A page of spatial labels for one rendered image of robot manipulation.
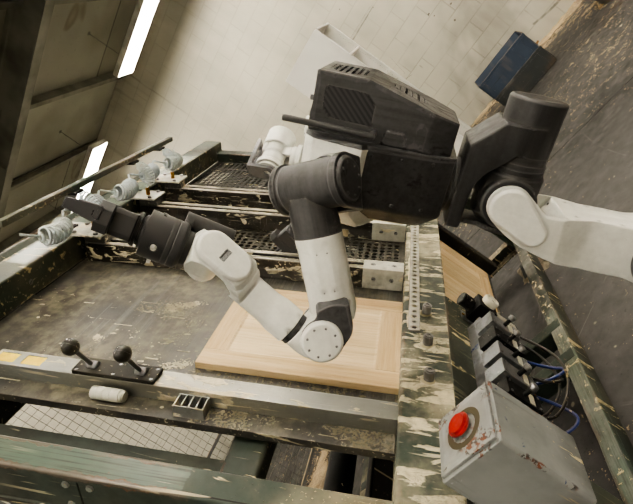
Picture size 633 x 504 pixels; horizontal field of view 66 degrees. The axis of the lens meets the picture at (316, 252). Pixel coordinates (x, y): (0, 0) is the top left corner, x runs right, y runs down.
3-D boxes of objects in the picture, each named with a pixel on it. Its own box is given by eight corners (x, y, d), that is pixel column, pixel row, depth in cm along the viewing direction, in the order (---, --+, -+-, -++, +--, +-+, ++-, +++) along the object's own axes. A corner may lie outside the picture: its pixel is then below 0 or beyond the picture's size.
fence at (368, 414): (396, 434, 99) (397, 420, 97) (-9, 375, 115) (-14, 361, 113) (396, 416, 104) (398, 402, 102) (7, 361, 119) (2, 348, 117)
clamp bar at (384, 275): (401, 294, 149) (408, 222, 138) (55, 260, 168) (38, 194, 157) (402, 279, 157) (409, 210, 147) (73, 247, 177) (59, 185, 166)
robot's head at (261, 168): (289, 138, 108) (257, 133, 109) (278, 165, 103) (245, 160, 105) (292, 158, 113) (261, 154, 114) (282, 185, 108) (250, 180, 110)
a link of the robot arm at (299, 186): (363, 226, 90) (349, 152, 87) (339, 236, 82) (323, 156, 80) (311, 232, 96) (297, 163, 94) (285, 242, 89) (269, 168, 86)
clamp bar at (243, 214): (404, 244, 181) (410, 183, 171) (114, 220, 200) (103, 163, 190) (404, 234, 190) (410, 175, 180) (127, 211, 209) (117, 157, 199)
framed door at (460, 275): (514, 391, 179) (518, 387, 178) (394, 310, 174) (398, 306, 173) (484, 276, 259) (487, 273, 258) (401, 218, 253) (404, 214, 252)
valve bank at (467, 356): (607, 450, 91) (507, 383, 89) (550, 487, 98) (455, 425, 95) (545, 309, 135) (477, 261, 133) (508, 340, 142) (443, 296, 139)
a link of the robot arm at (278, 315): (242, 297, 98) (313, 357, 100) (233, 312, 87) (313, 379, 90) (276, 258, 96) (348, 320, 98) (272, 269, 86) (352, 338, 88)
